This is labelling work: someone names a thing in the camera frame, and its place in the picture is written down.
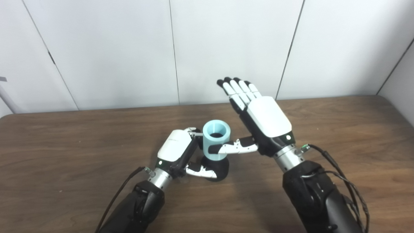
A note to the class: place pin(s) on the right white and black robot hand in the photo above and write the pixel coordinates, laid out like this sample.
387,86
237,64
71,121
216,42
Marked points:
268,119

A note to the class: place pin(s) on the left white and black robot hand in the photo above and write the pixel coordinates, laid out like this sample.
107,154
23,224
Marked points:
176,147

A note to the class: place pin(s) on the black flared nozzle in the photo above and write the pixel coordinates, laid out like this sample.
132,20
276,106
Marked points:
216,168

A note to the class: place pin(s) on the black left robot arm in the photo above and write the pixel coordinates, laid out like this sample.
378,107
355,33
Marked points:
136,207

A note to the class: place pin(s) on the black wall panel hinge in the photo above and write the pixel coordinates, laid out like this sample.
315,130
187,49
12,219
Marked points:
51,57

